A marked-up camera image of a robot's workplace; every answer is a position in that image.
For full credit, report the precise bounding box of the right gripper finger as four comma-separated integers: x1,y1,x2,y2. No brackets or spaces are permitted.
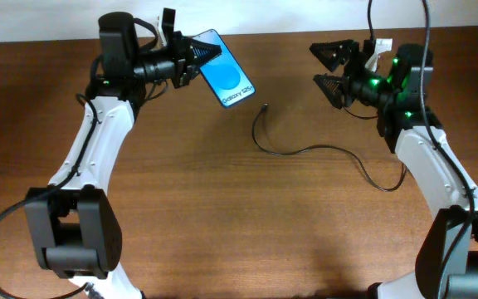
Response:
310,40,358,71
313,74,347,109

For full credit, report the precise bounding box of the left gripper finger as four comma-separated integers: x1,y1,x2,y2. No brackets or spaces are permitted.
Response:
190,39,222,66
178,66,200,88

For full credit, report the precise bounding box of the blue screen Galaxy smartphone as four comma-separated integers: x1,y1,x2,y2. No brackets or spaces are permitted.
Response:
194,29,256,108

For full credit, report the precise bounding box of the black charging cable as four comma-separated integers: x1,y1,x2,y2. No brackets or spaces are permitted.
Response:
251,103,408,193

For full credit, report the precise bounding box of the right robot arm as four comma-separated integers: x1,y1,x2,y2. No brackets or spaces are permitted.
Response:
310,39,478,298

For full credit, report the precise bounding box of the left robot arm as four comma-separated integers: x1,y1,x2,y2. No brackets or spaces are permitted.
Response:
25,8,221,298

